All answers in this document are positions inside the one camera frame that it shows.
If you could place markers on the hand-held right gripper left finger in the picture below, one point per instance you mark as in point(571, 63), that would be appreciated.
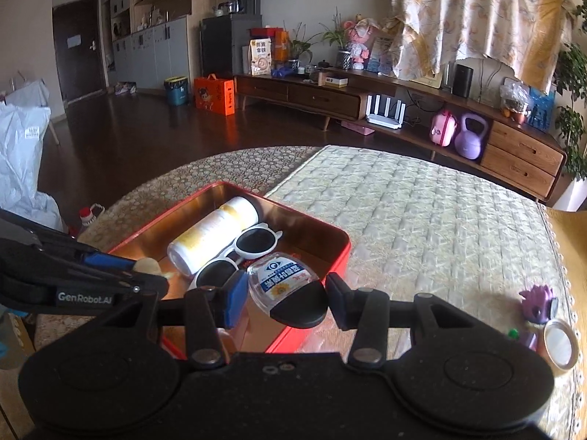
point(236, 295)

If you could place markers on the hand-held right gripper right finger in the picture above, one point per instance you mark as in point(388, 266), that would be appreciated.
point(334, 294)

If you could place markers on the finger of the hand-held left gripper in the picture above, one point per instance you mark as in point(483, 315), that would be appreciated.
point(142, 288)
point(112, 262)

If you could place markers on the beige round cap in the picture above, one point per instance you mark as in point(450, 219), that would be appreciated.
point(147, 266)

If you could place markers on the clear bottle with black cap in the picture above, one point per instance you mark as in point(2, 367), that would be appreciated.
point(279, 279)

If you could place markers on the red tin box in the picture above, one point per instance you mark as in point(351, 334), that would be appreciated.
point(302, 337)

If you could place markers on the white sunglasses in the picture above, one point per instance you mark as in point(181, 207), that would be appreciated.
point(257, 243)

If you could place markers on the white and yellow bottle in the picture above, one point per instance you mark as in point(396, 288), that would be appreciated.
point(211, 233)

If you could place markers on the pink tube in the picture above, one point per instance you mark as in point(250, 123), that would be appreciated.
point(527, 341)

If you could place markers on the purple toy figure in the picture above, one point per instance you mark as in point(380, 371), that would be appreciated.
point(536, 307)

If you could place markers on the red-capped jug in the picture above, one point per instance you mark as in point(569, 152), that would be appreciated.
point(88, 214)

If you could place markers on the pale quilted mat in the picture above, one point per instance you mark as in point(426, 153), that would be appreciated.
point(412, 215)

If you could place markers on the large white plastic bag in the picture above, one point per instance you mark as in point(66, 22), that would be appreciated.
point(20, 160)

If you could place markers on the pink flat box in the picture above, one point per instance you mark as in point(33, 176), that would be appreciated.
point(358, 128)

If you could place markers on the pair of shoes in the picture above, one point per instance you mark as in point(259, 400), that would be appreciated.
point(124, 89)

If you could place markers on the blue bin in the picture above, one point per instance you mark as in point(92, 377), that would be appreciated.
point(176, 91)

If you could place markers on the white router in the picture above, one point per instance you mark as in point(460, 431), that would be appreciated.
point(385, 114)

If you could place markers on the orange gift box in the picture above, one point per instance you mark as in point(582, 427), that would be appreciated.
point(213, 96)

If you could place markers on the pink toy suitcase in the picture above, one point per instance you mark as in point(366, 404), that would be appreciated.
point(442, 128)

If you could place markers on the purple kettlebell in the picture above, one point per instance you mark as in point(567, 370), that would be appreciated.
point(471, 140)

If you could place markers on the small white box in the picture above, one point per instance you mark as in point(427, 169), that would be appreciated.
point(335, 81)

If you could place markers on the dark wooden door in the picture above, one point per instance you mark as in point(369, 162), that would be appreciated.
point(80, 50)

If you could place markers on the dark teapot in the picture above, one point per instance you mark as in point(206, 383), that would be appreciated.
point(323, 64)

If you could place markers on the wooden TV cabinet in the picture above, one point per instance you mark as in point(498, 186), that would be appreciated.
point(518, 146)

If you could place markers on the plant in patterned pot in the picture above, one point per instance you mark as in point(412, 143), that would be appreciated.
point(341, 57)

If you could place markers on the printed food box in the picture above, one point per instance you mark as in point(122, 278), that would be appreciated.
point(260, 57)

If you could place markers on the black fridge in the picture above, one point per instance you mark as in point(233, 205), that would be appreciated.
point(224, 46)

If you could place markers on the pastel picture card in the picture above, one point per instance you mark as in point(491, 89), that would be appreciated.
point(379, 54)

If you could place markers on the yellow table runner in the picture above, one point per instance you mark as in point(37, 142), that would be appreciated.
point(573, 238)

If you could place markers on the black speaker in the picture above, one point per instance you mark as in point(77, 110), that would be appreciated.
point(462, 81)

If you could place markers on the small leafy potted plant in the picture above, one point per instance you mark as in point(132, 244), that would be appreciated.
point(300, 48)

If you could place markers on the pink doll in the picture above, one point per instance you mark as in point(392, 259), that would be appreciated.
point(360, 46)

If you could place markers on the orange paper bag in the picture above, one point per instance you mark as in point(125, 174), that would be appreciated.
point(280, 46)

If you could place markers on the clear bag of fruit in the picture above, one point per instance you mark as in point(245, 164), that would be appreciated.
point(514, 101)

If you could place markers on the red paper bag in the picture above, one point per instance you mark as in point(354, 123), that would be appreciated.
point(263, 33)

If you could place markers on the beige fan-shaped ornament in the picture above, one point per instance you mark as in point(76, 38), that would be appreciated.
point(493, 80)

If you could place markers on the blue box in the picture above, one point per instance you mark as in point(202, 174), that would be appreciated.
point(541, 107)

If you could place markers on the potted tree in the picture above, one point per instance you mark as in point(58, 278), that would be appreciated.
point(573, 123)

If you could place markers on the floral draped sheet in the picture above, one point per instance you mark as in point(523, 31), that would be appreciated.
point(481, 9)

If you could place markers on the wooden wall cabinet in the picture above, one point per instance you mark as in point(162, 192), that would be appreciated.
point(151, 32)

